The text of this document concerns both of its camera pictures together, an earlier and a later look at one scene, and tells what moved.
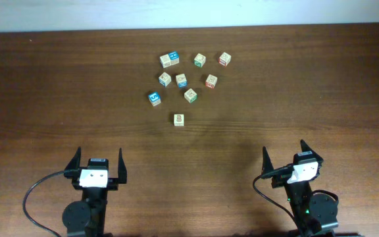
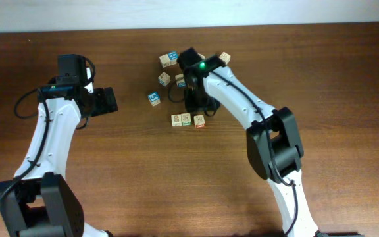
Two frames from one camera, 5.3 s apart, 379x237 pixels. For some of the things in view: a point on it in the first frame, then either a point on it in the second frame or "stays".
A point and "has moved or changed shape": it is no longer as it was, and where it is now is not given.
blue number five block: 154,99 stays
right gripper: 279,180 -> 190,107
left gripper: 71,169 -> 106,101
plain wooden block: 165,60 stays
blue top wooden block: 174,57 stays
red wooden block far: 224,58 stays
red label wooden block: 211,81 has moved or changed shape
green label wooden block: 191,95 has moved or changed shape
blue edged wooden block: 164,79 stays
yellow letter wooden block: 179,120 stays
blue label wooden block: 181,81 stays
